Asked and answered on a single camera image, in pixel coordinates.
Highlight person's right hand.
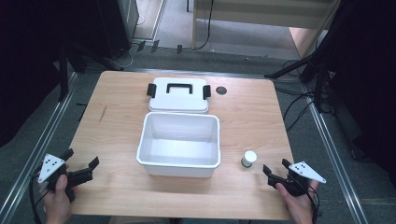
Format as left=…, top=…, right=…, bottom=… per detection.
left=275, top=179, right=320, bottom=224

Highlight white floor cable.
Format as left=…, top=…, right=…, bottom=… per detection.
left=108, top=43, right=141, bottom=71

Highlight aluminium floor rail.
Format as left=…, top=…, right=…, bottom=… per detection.
left=0, top=72, right=79, bottom=222
left=301, top=83, right=370, bottom=224

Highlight small jar white cap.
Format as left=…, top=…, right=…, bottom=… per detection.
left=240, top=149, right=259, bottom=169

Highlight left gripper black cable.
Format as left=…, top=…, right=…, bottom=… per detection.
left=28, top=175, right=50, bottom=224

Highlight white plastic storage box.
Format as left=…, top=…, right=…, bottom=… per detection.
left=135, top=111, right=222, bottom=178

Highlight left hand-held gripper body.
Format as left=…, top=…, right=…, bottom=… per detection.
left=36, top=152, right=94, bottom=203

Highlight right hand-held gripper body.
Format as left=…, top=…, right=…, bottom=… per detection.
left=266, top=161, right=328, bottom=198

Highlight person's left hand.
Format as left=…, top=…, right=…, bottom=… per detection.
left=40, top=173, right=79, bottom=224

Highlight white box lid black handle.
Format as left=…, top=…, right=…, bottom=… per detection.
left=146, top=77, right=212, bottom=114

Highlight black floor cables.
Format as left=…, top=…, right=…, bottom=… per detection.
left=274, top=85, right=317, bottom=133

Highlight dark cabinet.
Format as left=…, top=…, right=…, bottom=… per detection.
left=94, top=0, right=140, bottom=60

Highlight light wooden furniture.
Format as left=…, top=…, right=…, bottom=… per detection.
left=191, top=0, right=344, bottom=60

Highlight black tripod stand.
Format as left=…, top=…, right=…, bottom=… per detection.
left=263, top=46, right=335, bottom=114

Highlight black hanging cable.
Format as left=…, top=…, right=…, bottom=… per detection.
left=183, top=0, right=216, bottom=51

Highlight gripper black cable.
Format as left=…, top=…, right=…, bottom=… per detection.
left=305, top=184, right=321, bottom=224
left=28, top=175, right=50, bottom=224

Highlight black metal stand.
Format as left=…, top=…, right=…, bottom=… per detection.
left=57, top=46, right=70, bottom=103

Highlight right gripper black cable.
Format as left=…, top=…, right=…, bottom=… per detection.
left=305, top=184, right=321, bottom=224

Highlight black curtain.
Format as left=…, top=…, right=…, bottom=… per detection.
left=314, top=0, right=396, bottom=188
left=0, top=0, right=104, bottom=148

